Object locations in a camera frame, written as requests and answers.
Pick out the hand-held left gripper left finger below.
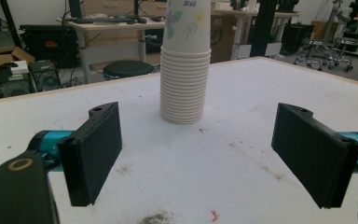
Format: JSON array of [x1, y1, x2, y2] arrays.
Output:
[[57, 101, 123, 207]]

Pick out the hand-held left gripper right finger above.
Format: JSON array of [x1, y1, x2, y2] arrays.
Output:
[[270, 103, 358, 209]]

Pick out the stack of white paper cups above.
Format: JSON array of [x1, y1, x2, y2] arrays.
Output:
[[159, 0, 213, 125]]

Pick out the black computer case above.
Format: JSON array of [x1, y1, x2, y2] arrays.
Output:
[[28, 60, 62, 92]]

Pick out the black round stool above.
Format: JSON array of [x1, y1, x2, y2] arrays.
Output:
[[102, 60, 155, 81]]

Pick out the chrome rolling stool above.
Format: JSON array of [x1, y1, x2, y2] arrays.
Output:
[[294, 37, 324, 72], [325, 36, 354, 73]]

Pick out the black and white device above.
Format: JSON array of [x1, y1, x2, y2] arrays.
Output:
[[0, 60, 35, 99]]

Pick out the large black case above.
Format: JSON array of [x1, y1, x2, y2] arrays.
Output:
[[19, 23, 78, 69]]

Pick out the beige desk with white legs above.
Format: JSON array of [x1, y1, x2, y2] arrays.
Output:
[[56, 17, 166, 84]]

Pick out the black keyboard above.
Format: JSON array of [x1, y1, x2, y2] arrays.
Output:
[[71, 16, 129, 25]]

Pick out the black metal pillar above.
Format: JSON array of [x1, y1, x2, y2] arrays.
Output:
[[250, 0, 282, 58]]

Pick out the white-legged desk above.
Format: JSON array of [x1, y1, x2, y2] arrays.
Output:
[[213, 8, 299, 60]]

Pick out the black slanted pole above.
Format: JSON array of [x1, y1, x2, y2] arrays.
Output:
[[0, 0, 22, 49]]

